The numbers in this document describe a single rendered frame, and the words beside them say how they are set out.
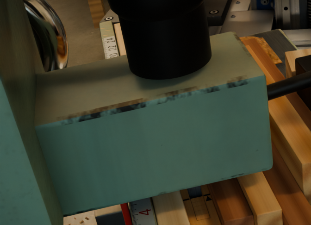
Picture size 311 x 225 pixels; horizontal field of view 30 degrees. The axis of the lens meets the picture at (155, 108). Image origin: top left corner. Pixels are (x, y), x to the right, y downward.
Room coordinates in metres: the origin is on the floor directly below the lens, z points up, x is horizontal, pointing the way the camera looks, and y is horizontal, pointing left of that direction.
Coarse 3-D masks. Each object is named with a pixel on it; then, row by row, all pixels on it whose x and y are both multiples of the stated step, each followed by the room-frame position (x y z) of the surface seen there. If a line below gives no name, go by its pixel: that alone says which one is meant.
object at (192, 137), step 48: (240, 48) 0.33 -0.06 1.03; (48, 96) 0.31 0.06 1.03; (96, 96) 0.30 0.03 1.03; (144, 96) 0.29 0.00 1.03; (192, 96) 0.29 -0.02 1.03; (240, 96) 0.29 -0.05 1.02; (48, 144) 0.28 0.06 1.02; (96, 144) 0.28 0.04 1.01; (144, 144) 0.28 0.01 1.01; (192, 144) 0.29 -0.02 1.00; (240, 144) 0.29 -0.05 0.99; (96, 192) 0.28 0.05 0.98; (144, 192) 0.28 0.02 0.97
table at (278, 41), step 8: (264, 32) 0.63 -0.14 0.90; (272, 32) 0.62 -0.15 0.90; (280, 32) 0.62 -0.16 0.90; (272, 40) 0.60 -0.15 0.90; (280, 40) 0.60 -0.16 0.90; (288, 40) 0.59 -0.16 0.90; (272, 48) 0.58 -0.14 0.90; (280, 48) 0.58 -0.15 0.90; (288, 48) 0.57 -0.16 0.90; (296, 48) 0.57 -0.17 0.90; (280, 56) 0.56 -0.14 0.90; (280, 64) 0.54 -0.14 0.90
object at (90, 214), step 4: (84, 212) 0.49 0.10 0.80; (88, 212) 0.48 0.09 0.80; (92, 212) 0.48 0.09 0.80; (68, 216) 0.49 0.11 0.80; (72, 216) 0.48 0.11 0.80; (76, 216) 0.48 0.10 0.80; (80, 216) 0.48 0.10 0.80; (84, 216) 0.48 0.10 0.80; (88, 216) 0.48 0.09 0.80; (92, 216) 0.48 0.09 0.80; (64, 220) 0.48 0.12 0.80; (68, 220) 0.48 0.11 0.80; (72, 220) 0.48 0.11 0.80; (76, 220) 0.48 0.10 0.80; (80, 220) 0.47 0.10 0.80; (84, 220) 0.47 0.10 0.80; (88, 220) 0.47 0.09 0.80; (92, 220) 0.47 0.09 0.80; (64, 224) 0.47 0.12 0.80; (68, 224) 0.47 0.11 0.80; (72, 224) 0.47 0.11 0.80; (76, 224) 0.47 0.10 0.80; (80, 224) 0.47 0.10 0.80; (84, 224) 0.47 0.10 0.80; (88, 224) 0.47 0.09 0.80; (92, 224) 0.47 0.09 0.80; (96, 224) 0.46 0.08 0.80
